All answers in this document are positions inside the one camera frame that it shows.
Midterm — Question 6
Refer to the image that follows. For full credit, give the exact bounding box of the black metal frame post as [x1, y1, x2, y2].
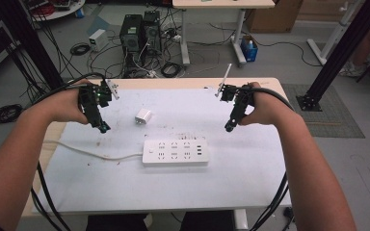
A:
[0, 0, 66, 90]
[296, 0, 370, 113]

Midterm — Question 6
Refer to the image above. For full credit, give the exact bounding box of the person's right hand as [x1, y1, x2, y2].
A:
[239, 81, 295, 127]

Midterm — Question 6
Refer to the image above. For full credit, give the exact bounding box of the white charger plug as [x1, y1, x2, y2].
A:
[134, 108, 152, 125]

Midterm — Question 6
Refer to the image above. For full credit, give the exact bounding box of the blue storage box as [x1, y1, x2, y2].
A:
[240, 35, 259, 63]

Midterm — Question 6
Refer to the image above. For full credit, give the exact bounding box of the wooden desk with white legs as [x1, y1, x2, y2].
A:
[172, 0, 276, 67]

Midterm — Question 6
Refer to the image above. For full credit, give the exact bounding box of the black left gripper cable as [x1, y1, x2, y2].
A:
[28, 72, 108, 231]

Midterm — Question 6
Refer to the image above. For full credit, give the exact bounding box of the white table mat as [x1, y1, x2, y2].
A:
[40, 88, 293, 215]

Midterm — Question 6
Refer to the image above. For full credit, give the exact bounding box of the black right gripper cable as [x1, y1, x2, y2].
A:
[250, 86, 296, 231]

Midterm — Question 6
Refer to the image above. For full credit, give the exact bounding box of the white power strip cable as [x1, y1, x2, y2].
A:
[42, 139, 144, 162]

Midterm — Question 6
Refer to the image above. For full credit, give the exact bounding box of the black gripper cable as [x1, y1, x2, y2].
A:
[250, 86, 296, 231]
[28, 72, 108, 231]

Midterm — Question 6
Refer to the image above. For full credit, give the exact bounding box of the white metal stand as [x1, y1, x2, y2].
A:
[306, 0, 365, 66]

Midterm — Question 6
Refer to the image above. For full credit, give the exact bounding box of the large black cable coil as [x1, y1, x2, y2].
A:
[0, 103, 24, 126]

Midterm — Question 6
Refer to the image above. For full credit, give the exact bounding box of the person's left hand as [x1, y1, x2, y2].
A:
[42, 79, 93, 125]

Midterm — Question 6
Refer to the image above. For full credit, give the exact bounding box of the cardboard box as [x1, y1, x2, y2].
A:
[245, 0, 304, 34]

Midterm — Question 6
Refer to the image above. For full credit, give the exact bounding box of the small white box device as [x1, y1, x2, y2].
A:
[88, 28, 110, 52]

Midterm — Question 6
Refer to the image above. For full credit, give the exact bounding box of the white table leg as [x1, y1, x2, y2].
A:
[233, 209, 249, 231]

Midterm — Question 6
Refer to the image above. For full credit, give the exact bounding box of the black computer tower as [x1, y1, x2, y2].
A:
[142, 11, 163, 56]
[119, 13, 145, 55]

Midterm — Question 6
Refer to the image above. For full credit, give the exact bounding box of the grey floor mat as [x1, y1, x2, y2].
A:
[280, 83, 366, 140]

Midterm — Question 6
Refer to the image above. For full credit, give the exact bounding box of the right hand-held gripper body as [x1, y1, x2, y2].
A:
[216, 63, 256, 112]

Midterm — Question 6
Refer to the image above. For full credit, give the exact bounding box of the white power strip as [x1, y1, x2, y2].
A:
[142, 138, 210, 167]

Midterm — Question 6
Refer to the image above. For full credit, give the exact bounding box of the small black cable coil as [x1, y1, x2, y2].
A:
[69, 42, 92, 57]

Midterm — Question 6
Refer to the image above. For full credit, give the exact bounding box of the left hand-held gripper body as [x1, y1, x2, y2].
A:
[77, 78, 120, 116]

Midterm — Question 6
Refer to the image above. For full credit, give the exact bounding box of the round white table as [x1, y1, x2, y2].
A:
[21, 0, 87, 22]

